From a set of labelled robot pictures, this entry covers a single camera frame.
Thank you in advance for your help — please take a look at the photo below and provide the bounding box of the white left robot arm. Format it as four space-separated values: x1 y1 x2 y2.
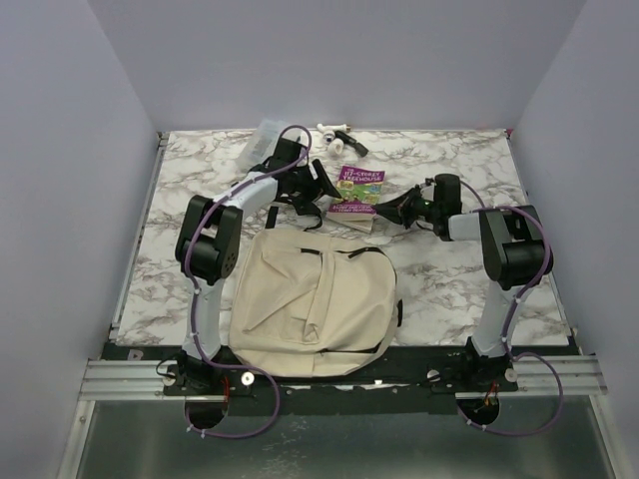
175 138 338 394

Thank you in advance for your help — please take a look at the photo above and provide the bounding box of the beige canvas student backpack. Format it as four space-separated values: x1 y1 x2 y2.
229 229 403 378

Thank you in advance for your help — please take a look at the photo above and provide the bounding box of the white pipe fitting toy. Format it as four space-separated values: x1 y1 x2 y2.
317 123 351 157

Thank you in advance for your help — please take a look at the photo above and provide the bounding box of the purple treehouse book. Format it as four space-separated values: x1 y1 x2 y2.
326 166 385 234

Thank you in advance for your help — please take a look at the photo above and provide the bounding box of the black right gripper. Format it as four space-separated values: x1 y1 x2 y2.
373 186 441 231

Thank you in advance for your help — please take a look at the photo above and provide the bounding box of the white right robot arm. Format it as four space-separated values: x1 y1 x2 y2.
373 174 553 391

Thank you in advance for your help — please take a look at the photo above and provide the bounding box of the aluminium rail frame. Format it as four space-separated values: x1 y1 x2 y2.
79 359 186 401

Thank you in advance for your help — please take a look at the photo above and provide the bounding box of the clear plastic organizer box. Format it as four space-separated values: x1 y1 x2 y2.
238 119 289 172

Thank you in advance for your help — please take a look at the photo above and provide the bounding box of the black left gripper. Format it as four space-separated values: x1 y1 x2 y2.
288 160 339 216

